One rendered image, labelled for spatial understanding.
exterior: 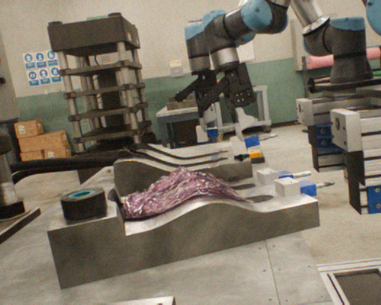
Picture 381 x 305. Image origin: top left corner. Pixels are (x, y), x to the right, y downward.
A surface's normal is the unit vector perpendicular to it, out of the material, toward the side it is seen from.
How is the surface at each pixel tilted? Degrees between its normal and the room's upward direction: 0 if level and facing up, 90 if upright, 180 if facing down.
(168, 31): 90
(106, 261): 90
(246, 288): 0
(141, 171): 90
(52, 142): 87
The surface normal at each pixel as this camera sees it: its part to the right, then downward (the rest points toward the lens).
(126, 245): 0.25, 0.16
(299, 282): -0.14, -0.97
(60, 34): 0.02, 0.19
